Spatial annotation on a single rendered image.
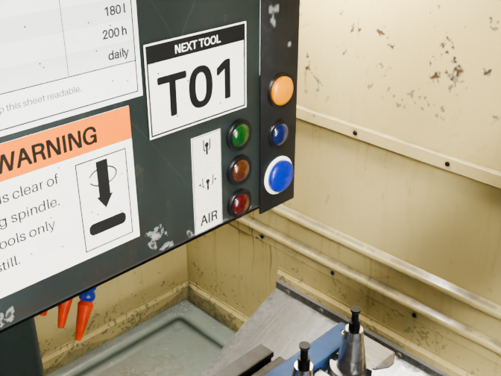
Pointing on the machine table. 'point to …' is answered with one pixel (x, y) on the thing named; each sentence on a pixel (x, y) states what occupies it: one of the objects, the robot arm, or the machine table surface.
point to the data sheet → (65, 59)
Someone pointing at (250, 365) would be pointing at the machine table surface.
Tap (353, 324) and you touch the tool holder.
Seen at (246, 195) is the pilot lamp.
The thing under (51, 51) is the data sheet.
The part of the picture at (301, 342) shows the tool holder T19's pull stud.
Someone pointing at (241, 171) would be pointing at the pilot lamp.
